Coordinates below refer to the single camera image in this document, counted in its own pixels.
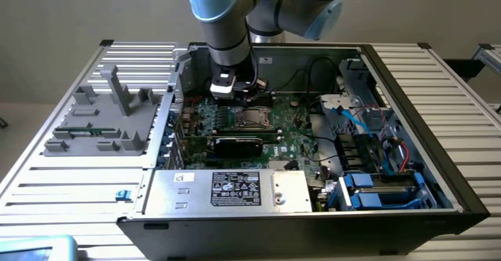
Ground green RAM stick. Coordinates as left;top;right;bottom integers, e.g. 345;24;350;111
53;127;118;136

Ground blue SATA wire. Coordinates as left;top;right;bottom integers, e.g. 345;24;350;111
331;104;395;176

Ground teal teach pendant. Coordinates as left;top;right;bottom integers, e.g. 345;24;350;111
0;234;79;261

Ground neighbouring metal slat table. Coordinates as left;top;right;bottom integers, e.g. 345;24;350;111
472;43;501;83

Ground black graphics card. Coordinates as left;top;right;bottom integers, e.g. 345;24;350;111
212;137;265;158

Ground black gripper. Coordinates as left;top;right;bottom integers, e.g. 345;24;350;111
233;79;271;108

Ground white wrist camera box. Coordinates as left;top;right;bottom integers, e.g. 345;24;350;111
208;66;238;100

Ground metal drive cage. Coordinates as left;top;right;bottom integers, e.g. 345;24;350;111
319;58;394;133

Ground metal CPU socket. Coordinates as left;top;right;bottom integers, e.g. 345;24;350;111
231;106;273;130

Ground grey parts rack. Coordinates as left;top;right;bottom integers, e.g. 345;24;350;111
40;65;162;157

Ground silver power supply unit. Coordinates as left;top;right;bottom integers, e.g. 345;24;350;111
140;169;313;215

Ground green motherboard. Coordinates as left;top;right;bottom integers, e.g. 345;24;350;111
180;92;334;185

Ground blue disk bay caddy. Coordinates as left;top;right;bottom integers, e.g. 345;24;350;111
337;170;428;211

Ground silver chipset heatsink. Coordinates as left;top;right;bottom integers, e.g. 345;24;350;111
267;160;294;171

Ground red SATA wire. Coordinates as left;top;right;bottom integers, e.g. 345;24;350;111
351;103;412;174

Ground black power wire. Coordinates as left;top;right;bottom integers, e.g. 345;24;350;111
275;56;338;93

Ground open black PC case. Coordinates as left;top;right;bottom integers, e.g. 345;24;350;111
116;42;490;261

